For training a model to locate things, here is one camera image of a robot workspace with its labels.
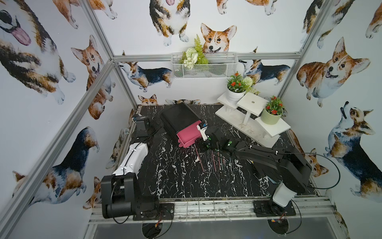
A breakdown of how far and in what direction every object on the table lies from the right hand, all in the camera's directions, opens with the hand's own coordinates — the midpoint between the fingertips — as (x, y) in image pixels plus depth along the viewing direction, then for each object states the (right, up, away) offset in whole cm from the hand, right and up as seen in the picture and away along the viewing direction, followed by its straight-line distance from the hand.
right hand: (195, 140), depth 82 cm
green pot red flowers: (+42, +15, 0) cm, 45 cm away
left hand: (-24, +12, +5) cm, 27 cm away
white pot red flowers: (+25, +32, +8) cm, 41 cm away
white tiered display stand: (+34, +14, +19) cm, 41 cm away
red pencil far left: (+2, -13, +10) cm, 16 cm away
